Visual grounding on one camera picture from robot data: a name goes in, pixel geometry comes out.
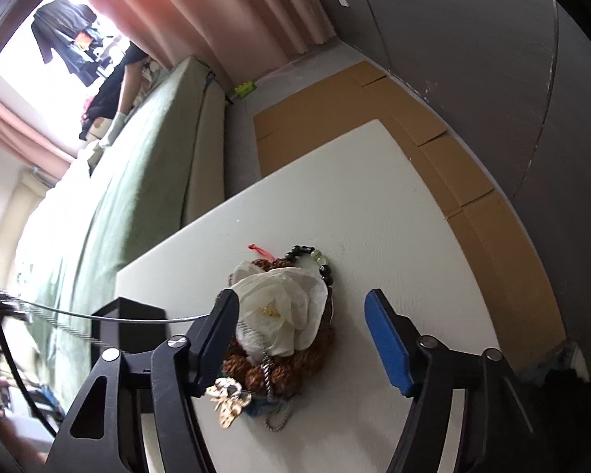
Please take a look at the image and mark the black bead bracelet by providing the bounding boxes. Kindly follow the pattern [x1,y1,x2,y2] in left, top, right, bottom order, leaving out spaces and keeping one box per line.
[282,242,335,287]

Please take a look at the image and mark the black cable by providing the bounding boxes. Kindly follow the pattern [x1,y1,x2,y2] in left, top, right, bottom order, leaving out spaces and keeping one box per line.
[0,250,61,439]

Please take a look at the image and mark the brown cardboard sheet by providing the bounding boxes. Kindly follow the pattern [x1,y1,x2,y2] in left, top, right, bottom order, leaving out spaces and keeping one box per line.
[253,61,567,369]

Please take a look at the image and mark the pink curtain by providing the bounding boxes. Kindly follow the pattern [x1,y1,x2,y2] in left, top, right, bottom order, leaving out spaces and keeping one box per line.
[88,0,335,88]

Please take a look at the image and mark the green bed cover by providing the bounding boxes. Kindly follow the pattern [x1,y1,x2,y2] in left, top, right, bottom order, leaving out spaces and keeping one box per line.
[6,58,219,408]

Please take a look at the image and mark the dark hanging clothes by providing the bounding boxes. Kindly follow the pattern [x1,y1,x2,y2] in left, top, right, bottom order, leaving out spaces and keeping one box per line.
[30,0,129,87]

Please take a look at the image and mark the green toy block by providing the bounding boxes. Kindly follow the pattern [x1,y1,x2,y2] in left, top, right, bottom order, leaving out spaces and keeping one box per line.
[234,81,257,98]

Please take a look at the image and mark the person in black clothes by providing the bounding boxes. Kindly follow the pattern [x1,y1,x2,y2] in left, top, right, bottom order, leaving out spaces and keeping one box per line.
[78,42,150,146]

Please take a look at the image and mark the black jewelry box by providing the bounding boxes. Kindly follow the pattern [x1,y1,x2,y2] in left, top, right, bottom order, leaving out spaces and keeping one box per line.
[90,297,167,415]

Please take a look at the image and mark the left curtain panel pink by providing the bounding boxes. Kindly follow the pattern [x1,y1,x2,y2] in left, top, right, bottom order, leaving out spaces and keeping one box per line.
[0,101,74,179]

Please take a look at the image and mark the white fabric flower accessory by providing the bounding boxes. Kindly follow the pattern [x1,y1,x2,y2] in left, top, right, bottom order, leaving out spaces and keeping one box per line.
[230,262,329,362]

